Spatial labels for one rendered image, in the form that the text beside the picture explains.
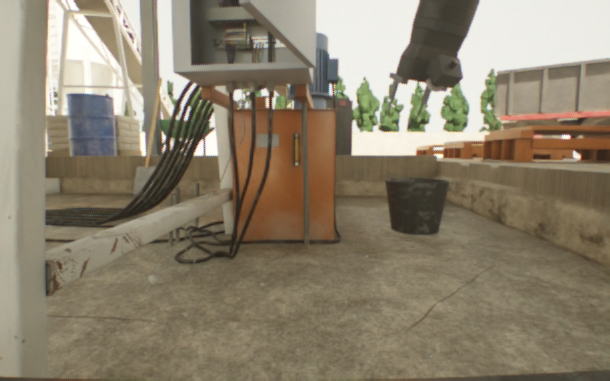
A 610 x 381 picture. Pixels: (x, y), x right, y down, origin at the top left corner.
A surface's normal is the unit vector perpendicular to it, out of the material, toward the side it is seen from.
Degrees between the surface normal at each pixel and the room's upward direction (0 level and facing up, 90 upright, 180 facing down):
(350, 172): 90
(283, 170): 90
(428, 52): 110
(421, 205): 99
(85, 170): 90
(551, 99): 90
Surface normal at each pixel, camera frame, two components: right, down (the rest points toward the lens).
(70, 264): 1.00, 0.00
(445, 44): 0.09, 0.63
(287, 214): 0.00, 0.11
